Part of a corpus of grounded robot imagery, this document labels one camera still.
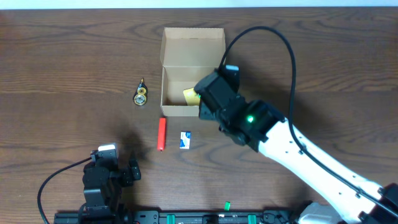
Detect cardboard box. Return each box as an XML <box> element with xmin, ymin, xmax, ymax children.
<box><xmin>160</xmin><ymin>27</ymin><xmax>226</xmax><ymax>117</ymax></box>

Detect small white blue box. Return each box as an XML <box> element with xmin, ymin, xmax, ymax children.
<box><xmin>180</xmin><ymin>131</ymin><xmax>192</xmax><ymax>149</ymax></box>

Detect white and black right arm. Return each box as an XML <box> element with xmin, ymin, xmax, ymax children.
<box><xmin>194</xmin><ymin>72</ymin><xmax>397</xmax><ymax>223</ymax></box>

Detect small green clip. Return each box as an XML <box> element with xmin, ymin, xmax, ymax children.
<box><xmin>224</xmin><ymin>202</ymin><xmax>231</xmax><ymax>211</ymax></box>

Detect black aluminium mounting rail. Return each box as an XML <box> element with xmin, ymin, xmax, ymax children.
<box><xmin>54</xmin><ymin>210</ymin><xmax>299</xmax><ymax>224</ymax></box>

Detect red marker pen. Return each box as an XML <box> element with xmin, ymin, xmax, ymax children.
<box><xmin>157</xmin><ymin>118</ymin><xmax>167</xmax><ymax>151</ymax></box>

